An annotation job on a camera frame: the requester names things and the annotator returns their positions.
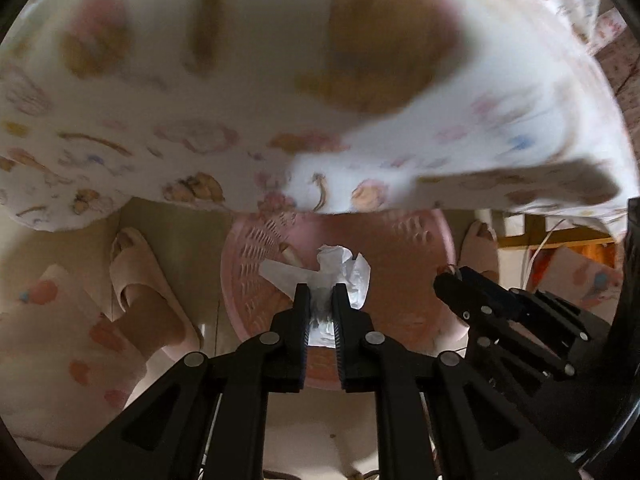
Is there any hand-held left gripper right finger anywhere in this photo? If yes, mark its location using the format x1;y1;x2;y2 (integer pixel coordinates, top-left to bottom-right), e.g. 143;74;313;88
331;283;581;480

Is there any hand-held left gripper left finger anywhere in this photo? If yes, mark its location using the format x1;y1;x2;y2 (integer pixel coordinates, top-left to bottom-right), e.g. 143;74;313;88
55;284;313;480

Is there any bear printed bed sheet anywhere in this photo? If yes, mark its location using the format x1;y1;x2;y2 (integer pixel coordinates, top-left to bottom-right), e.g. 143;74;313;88
0;0;640;235

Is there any pink plastic basket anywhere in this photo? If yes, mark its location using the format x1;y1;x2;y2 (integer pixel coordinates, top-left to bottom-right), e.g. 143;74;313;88
220;208;457;391

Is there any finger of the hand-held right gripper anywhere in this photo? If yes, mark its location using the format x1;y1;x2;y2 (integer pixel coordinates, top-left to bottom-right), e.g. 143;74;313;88
510;288;592;382
433;266;547;397

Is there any pink slipper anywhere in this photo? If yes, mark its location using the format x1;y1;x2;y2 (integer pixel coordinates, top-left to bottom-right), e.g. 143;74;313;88
110;226;203;362
457;221;501;286

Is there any person's leg in printed pajamas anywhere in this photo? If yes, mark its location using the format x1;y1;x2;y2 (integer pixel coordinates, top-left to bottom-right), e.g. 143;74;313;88
0;265;187;461
527;245;626;323

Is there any white cable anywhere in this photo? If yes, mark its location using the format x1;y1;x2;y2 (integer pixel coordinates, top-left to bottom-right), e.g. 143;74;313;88
520;220;568;283

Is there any wooden board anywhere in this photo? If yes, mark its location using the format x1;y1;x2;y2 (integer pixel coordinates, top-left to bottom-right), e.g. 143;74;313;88
500;229;622;249

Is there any white tissue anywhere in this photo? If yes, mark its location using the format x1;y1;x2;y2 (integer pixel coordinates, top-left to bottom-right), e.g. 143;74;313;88
259;245;372;348

